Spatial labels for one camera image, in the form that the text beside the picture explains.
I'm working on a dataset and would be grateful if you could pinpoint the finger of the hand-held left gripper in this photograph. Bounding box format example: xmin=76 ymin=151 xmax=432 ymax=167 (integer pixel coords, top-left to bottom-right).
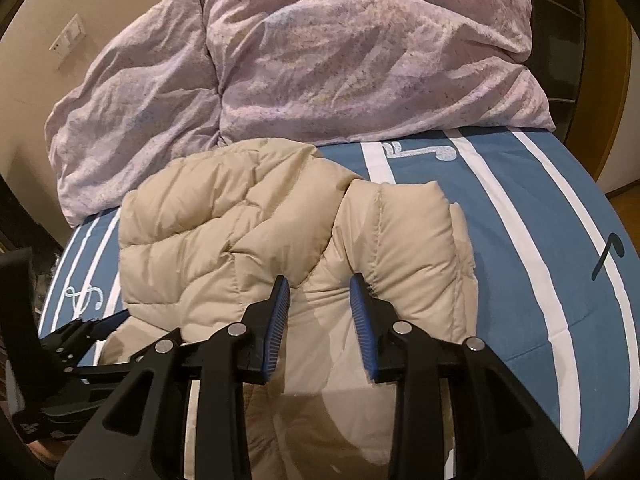
xmin=42 ymin=309 xmax=132 ymax=358
xmin=62 ymin=355 xmax=143 ymax=387

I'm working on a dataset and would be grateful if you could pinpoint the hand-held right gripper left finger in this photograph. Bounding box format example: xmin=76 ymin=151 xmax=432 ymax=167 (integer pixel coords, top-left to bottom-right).
xmin=55 ymin=275 xmax=292 ymax=480

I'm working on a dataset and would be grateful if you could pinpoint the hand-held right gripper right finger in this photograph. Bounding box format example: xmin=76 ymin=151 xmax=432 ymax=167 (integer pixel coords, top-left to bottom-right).
xmin=349 ymin=273 xmax=584 ymax=480

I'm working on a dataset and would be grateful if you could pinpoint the beige puffer jacket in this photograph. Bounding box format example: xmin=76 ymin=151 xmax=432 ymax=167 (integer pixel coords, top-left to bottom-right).
xmin=100 ymin=137 xmax=478 ymax=480

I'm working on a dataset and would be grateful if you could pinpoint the blue white striped bed sheet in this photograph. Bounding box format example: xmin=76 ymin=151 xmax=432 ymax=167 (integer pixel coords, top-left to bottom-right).
xmin=37 ymin=127 xmax=640 ymax=480

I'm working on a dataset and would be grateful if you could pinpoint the lilac patterned duvet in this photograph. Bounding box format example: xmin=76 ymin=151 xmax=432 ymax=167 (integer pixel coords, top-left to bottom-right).
xmin=44 ymin=0 xmax=557 ymax=228

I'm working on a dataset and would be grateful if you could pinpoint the wooden shelf unit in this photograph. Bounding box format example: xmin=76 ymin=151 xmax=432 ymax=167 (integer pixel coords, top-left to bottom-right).
xmin=472 ymin=0 xmax=640 ymax=196

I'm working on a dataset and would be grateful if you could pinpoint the white wall switch plate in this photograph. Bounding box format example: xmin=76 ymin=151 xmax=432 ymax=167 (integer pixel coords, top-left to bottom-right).
xmin=49 ymin=14 xmax=87 ymax=68

